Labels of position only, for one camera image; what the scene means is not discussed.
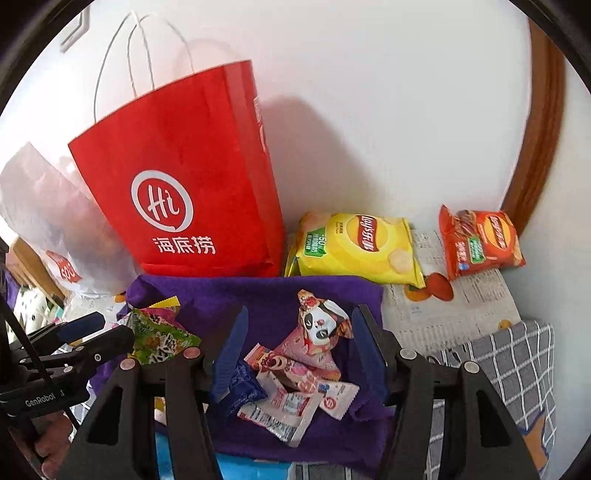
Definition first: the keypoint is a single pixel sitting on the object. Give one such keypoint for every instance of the wooden door frame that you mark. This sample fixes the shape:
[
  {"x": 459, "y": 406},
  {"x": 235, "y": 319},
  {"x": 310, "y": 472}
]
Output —
[{"x": 540, "y": 138}]

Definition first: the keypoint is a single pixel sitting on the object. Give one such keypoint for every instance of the pink and green snack packet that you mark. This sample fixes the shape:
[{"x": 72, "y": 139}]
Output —
[{"x": 147, "y": 318}]

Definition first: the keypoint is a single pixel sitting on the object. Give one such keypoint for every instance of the pink bear candy packet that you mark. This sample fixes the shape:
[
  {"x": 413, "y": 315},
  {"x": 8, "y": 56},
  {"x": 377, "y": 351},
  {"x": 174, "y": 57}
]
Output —
[{"x": 277, "y": 364}]

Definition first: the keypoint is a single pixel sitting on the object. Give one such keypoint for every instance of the pink panda snack packet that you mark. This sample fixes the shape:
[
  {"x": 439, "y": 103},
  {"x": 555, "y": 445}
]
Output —
[{"x": 318, "y": 332}]

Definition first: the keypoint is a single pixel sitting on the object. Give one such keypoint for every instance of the yellow chips bag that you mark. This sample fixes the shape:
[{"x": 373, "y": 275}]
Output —
[{"x": 351, "y": 254}]

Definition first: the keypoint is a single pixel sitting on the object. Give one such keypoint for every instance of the person's left hand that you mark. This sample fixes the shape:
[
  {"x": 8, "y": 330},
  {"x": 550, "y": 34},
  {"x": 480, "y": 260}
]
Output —
[{"x": 53, "y": 438}]

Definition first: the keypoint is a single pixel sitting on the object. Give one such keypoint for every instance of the red and white snack packet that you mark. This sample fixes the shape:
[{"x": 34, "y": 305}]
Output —
[{"x": 281, "y": 410}]

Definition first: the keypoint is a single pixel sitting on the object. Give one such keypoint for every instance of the newspaper sheet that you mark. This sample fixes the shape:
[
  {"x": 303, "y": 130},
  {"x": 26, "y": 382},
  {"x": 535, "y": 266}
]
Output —
[{"x": 415, "y": 318}]

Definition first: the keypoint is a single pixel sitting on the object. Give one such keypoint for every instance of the small white snack packet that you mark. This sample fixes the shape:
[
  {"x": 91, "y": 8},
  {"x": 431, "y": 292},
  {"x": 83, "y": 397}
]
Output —
[{"x": 339, "y": 399}]

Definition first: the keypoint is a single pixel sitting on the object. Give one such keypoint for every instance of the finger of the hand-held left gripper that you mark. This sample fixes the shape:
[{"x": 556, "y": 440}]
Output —
[
  {"x": 81, "y": 327},
  {"x": 101, "y": 348}
]

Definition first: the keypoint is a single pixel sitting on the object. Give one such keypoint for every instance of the green triangular snack packet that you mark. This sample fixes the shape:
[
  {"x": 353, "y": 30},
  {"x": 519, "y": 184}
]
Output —
[{"x": 173, "y": 346}]

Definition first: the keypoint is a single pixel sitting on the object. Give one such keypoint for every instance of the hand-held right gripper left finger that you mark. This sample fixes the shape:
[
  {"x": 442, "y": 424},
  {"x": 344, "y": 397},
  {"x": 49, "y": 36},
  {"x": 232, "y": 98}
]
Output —
[{"x": 231, "y": 355}]

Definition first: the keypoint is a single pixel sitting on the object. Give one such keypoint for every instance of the grey checked blanket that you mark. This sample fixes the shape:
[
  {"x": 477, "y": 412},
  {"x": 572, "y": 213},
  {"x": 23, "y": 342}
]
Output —
[{"x": 498, "y": 369}]

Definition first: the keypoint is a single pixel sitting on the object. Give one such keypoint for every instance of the white floral pillow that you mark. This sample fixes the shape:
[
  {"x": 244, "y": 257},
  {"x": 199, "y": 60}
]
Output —
[{"x": 32, "y": 304}]

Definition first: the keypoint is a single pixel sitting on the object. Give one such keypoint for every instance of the red paper bag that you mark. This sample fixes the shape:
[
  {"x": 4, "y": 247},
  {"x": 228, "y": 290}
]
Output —
[{"x": 184, "y": 161}]

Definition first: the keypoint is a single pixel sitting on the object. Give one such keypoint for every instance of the purple cloth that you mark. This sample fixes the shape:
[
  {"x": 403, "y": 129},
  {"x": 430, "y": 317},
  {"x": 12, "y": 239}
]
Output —
[{"x": 258, "y": 295}]

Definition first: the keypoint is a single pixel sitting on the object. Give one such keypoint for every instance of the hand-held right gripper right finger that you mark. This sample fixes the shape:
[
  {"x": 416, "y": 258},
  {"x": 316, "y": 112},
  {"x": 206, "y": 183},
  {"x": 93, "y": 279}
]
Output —
[{"x": 369, "y": 350}]

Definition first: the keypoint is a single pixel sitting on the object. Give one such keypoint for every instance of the orange chips bag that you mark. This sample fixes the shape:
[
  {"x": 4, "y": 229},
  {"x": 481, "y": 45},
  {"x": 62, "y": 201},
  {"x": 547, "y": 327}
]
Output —
[{"x": 485, "y": 244}]

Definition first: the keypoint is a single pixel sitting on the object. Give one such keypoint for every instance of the blue tissue pack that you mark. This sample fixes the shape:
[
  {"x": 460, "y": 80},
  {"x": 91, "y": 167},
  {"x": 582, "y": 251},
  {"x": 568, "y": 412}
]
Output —
[{"x": 249, "y": 470}]

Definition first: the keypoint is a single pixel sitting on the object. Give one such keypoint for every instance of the white plastic shopping bag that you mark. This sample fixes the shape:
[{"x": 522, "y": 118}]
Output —
[{"x": 46, "y": 207}]

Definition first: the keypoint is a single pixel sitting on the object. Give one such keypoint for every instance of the white wall switch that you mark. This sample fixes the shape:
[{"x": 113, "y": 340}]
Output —
[{"x": 76, "y": 27}]

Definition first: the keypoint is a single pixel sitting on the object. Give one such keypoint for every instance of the wooden headboard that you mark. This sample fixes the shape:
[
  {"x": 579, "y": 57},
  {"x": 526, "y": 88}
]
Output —
[{"x": 32, "y": 263}]

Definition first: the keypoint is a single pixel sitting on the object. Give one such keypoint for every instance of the dark blue snack packet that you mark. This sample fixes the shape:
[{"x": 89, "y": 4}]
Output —
[{"x": 247, "y": 385}]

